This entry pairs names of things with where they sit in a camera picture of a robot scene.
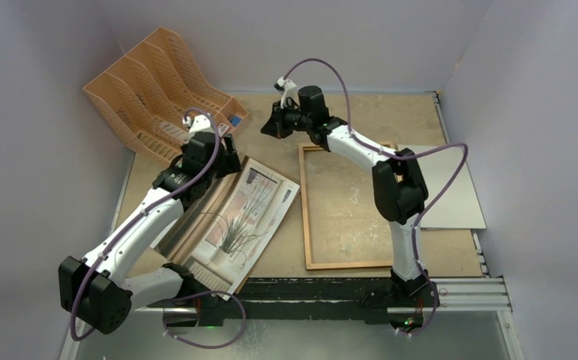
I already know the brown wooden picture frame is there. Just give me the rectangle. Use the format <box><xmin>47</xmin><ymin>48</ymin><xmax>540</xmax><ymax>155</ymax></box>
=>
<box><xmin>298</xmin><ymin>143</ymin><xmax>393</xmax><ymax>271</ymax></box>

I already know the plant window photo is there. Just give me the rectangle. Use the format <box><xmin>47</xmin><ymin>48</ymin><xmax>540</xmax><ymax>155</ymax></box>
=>
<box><xmin>149</xmin><ymin>157</ymin><xmax>301</xmax><ymax>302</ymax></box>

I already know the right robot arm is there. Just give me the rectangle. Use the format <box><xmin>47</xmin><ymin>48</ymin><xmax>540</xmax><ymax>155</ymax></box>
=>
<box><xmin>261</xmin><ymin>82</ymin><xmax>429</xmax><ymax>305</ymax></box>

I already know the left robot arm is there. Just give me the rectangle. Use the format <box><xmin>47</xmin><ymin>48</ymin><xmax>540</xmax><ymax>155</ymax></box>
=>
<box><xmin>58</xmin><ymin>131</ymin><xmax>241</xmax><ymax>341</ymax></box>

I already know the red white small box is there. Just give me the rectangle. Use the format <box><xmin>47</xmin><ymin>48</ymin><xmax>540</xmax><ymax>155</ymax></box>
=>
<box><xmin>217</xmin><ymin>122</ymin><xmax>230</xmax><ymax>137</ymax></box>

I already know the blue small box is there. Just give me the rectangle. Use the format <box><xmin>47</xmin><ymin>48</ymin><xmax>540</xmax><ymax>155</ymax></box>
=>
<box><xmin>229</xmin><ymin>115</ymin><xmax>241</xmax><ymax>127</ymax></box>

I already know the brown backing board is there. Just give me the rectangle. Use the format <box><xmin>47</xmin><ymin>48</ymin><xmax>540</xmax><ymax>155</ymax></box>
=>
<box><xmin>184</xmin><ymin>154</ymin><xmax>280</xmax><ymax>294</ymax></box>

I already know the orange plastic file organizer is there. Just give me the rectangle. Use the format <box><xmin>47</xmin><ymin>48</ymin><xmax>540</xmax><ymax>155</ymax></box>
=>
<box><xmin>83</xmin><ymin>27</ymin><xmax>249</xmax><ymax>167</ymax></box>

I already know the white panel sheet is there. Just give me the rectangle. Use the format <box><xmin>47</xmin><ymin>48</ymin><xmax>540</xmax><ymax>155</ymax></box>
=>
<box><xmin>418</xmin><ymin>147</ymin><xmax>487</xmax><ymax>230</ymax></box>

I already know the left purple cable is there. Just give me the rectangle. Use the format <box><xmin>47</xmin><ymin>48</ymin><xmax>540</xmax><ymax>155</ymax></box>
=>
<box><xmin>69</xmin><ymin>107</ymin><xmax>221</xmax><ymax>343</ymax></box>

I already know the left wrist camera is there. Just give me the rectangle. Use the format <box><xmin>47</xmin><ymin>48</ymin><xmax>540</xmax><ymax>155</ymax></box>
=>
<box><xmin>184</xmin><ymin>114</ymin><xmax>215</xmax><ymax>136</ymax></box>

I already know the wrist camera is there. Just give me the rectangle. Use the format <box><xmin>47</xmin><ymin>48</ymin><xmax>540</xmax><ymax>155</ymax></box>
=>
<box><xmin>274</xmin><ymin>76</ymin><xmax>297</xmax><ymax>109</ymax></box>
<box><xmin>184</xmin><ymin>114</ymin><xmax>215</xmax><ymax>136</ymax></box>

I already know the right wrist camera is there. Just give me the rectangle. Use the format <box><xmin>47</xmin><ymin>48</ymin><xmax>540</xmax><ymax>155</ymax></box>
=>
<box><xmin>274</xmin><ymin>76</ymin><xmax>297</xmax><ymax>109</ymax></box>

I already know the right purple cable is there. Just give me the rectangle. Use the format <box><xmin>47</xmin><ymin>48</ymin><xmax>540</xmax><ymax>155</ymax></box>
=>
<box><xmin>283</xmin><ymin>58</ymin><xmax>469</xmax><ymax>339</ymax></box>

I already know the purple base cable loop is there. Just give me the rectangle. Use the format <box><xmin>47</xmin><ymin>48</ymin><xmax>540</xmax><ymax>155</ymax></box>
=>
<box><xmin>162</xmin><ymin>289</ymin><xmax>247</xmax><ymax>350</ymax></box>

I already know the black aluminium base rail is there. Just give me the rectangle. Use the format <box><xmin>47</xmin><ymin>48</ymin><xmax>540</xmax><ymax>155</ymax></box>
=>
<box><xmin>105</xmin><ymin>277</ymin><xmax>511</xmax><ymax>332</ymax></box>

